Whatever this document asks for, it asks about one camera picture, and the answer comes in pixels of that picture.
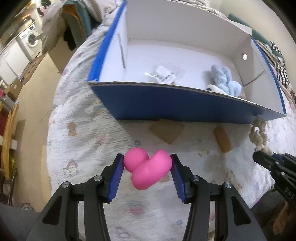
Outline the black and white checkered cloth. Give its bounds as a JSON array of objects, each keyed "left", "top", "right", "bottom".
[{"left": 256, "top": 40, "right": 290, "bottom": 89}]

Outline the pink rubber toy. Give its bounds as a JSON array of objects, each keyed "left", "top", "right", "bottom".
[{"left": 123, "top": 147, "right": 173, "bottom": 190}]

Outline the cream ruffled scrunchie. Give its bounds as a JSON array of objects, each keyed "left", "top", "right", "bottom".
[{"left": 249, "top": 117, "right": 273, "bottom": 156}]

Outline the cardboard box on floor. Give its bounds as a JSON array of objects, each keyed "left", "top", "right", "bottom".
[{"left": 4, "top": 78, "right": 23, "bottom": 102}]

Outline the blue and white cardboard box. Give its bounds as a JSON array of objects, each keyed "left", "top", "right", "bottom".
[{"left": 87, "top": 1, "right": 287, "bottom": 124}]

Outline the white kitchen cabinet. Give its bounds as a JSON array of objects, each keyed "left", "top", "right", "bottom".
[{"left": 1, "top": 40, "right": 29, "bottom": 85}]

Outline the beige crumpled duvet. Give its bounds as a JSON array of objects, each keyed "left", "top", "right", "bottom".
[{"left": 42, "top": 1, "right": 122, "bottom": 53}]

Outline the teal cushion with orange stripe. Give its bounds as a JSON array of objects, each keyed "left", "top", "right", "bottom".
[{"left": 228, "top": 13, "right": 270, "bottom": 46}]

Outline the tan foam block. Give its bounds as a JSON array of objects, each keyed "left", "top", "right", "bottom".
[{"left": 214, "top": 127, "right": 232, "bottom": 153}]

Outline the patterned white bed quilt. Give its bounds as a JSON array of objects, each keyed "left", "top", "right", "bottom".
[{"left": 46, "top": 4, "right": 296, "bottom": 241}]

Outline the brown cardboard piece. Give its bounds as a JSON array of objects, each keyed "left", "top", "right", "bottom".
[{"left": 149, "top": 118, "right": 185, "bottom": 145}]

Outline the light blue plush toy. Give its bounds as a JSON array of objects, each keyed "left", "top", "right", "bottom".
[{"left": 206, "top": 65, "right": 242, "bottom": 97}]

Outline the white washing machine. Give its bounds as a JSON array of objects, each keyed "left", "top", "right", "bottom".
[{"left": 16, "top": 24, "right": 42, "bottom": 59}]

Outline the person's right hand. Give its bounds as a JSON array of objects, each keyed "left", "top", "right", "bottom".
[{"left": 273, "top": 201, "right": 295, "bottom": 235}]

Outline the clear plastic label bag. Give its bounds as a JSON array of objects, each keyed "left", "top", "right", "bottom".
[{"left": 144, "top": 66, "right": 185, "bottom": 85}]

